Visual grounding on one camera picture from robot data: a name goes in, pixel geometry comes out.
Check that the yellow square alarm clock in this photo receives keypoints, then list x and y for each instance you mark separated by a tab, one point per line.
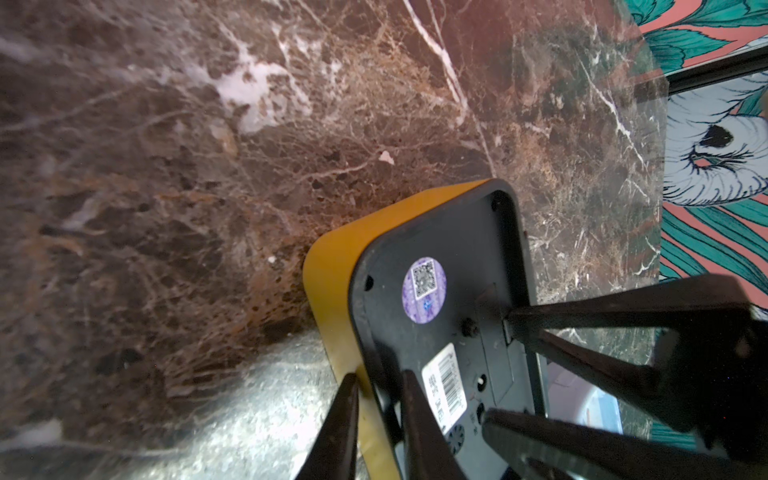
428	285

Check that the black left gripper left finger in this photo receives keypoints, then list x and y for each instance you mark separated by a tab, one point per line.
334	452

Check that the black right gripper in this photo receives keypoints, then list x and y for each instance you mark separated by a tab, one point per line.
709	378

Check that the light blue small alarm clock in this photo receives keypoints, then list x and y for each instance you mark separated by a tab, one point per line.
574	400

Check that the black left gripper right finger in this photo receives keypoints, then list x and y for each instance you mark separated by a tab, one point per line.
427	454

